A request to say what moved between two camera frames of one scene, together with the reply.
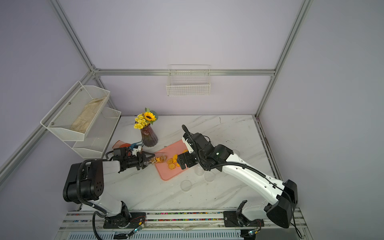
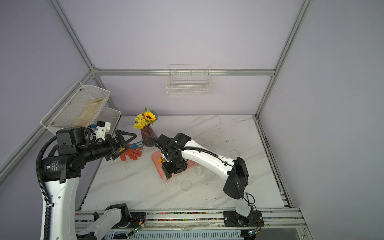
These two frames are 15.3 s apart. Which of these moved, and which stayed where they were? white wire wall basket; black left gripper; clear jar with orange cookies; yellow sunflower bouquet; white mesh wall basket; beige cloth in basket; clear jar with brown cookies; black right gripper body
Moved: black right gripper body; black left gripper; clear jar with brown cookies
Stayed: yellow sunflower bouquet; white mesh wall basket; white wire wall basket; clear jar with orange cookies; beige cloth in basket
